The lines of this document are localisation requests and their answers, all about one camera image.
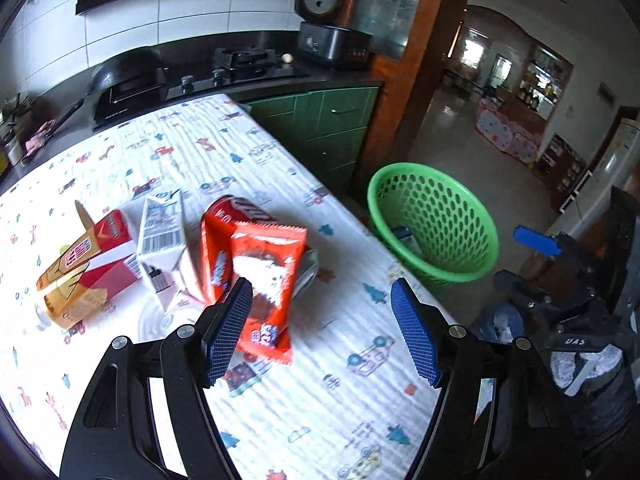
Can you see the white refrigerator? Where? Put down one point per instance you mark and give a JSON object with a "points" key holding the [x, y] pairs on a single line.
{"points": [[620, 155]]}

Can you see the low wooden shelf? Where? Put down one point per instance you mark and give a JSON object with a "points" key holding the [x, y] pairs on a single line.
{"points": [[562, 165]]}

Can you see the white milk carton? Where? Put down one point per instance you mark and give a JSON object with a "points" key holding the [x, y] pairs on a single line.
{"points": [[160, 230]]}

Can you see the blue cloth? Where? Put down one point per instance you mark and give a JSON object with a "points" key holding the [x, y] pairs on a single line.
{"points": [[500, 322]]}

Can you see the red snack packet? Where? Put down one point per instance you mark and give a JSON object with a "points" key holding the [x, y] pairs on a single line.
{"points": [[280, 250]]}

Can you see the pink cloth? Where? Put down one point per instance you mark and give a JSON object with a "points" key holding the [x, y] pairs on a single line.
{"points": [[40, 137]]}

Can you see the green plastic basket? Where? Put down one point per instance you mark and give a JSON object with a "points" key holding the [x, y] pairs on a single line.
{"points": [[440, 272]]}

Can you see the clear plastic wrapper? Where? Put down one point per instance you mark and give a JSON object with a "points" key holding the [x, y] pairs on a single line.
{"points": [[155, 325]]}

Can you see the green kitchen cabinets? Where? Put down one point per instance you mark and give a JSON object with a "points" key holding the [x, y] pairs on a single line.
{"points": [[340, 125]]}

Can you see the black rice cooker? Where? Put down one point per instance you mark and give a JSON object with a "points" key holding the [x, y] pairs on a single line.
{"points": [[330, 45]]}

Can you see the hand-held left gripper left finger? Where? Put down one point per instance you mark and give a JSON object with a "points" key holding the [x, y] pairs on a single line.
{"points": [[227, 332]]}

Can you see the black gas stove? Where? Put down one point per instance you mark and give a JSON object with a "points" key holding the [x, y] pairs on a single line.
{"points": [[260, 72]]}

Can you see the dotted play fence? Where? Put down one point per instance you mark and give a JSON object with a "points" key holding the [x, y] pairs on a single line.
{"points": [[507, 132]]}

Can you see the printed white table cloth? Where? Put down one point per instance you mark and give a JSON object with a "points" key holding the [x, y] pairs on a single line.
{"points": [[310, 400]]}

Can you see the red can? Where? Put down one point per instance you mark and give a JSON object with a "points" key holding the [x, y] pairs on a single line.
{"points": [[215, 250]]}

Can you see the white egg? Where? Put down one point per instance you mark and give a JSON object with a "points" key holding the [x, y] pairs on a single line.
{"points": [[287, 59]]}

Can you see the black wok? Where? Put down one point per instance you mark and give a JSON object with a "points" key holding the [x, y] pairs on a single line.
{"points": [[125, 67]]}

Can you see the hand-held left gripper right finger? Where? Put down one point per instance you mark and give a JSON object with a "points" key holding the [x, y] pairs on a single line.
{"points": [[415, 335]]}

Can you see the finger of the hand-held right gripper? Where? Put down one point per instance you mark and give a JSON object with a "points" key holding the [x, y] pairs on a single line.
{"points": [[537, 241], [525, 287]]}

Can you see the wooden glass door cabinet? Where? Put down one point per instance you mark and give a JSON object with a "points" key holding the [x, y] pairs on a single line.
{"points": [[400, 90]]}

